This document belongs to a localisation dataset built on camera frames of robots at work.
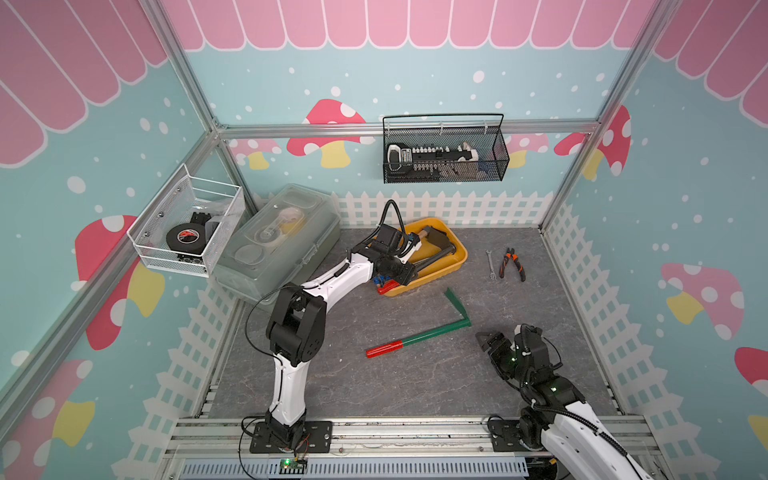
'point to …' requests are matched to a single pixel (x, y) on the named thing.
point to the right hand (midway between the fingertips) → (479, 341)
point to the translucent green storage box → (276, 245)
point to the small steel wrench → (492, 275)
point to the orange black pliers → (511, 254)
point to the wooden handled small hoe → (437, 237)
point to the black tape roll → (187, 237)
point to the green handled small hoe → (461, 324)
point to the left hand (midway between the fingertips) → (409, 274)
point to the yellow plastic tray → (441, 268)
